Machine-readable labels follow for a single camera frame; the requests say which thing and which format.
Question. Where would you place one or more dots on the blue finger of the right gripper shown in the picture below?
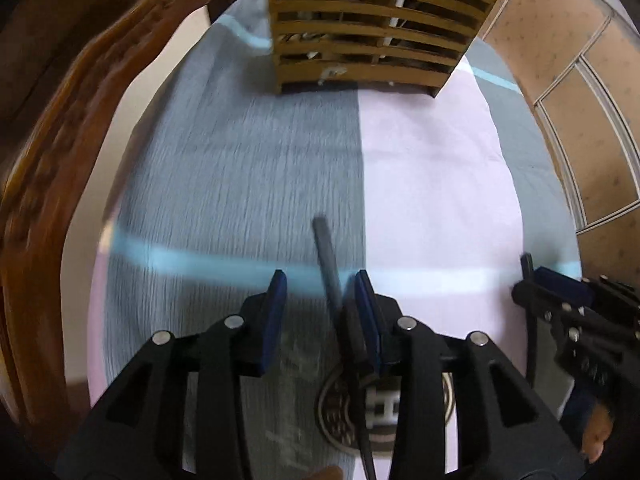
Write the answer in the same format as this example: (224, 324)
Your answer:
(568, 289)

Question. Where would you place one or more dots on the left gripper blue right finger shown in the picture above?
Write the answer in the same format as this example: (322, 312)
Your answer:
(367, 307)

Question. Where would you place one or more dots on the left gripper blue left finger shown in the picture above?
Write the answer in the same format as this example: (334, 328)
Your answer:
(270, 318)

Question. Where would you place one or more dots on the single black chopstick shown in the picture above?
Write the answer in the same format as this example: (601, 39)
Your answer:
(527, 268)

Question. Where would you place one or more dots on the operator right hand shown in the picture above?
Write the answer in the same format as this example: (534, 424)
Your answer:
(598, 429)

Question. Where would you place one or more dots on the black chopstick bundle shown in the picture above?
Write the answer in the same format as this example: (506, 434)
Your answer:
(346, 343)

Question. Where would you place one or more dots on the grey blue placemat cloth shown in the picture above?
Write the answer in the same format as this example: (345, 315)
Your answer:
(436, 197)

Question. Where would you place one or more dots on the wooden utensil holder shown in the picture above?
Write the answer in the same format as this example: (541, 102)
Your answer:
(414, 43)

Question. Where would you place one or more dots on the carved wooden chair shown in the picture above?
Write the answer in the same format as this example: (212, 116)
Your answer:
(65, 65)

